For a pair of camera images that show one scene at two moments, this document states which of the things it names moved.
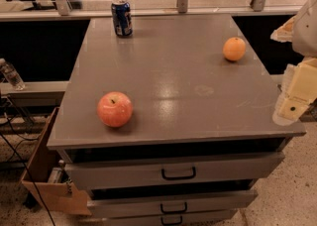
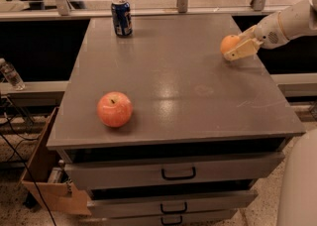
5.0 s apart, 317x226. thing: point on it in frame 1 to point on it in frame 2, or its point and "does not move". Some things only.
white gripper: x=306 y=33 to x=268 y=32
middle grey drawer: x=198 y=202 does not move
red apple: x=114 y=109 does not move
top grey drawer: x=95 y=175 does not move
